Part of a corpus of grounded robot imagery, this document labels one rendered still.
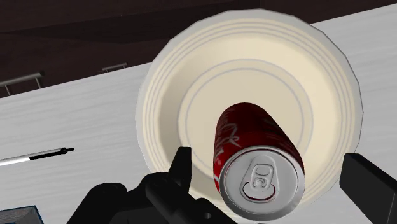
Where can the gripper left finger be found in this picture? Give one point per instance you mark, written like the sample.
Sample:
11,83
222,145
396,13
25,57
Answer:
161,198

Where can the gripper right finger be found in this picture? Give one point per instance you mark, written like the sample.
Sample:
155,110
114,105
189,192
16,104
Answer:
372,186

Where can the red soda can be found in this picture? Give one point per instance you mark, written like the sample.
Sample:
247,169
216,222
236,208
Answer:
248,133

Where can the white and black pen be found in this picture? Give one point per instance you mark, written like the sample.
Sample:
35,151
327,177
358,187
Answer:
46,153

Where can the blue box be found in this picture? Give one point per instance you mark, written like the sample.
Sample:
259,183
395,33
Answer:
18,215

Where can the cream round plate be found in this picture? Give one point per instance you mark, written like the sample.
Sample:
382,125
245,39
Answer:
248,74

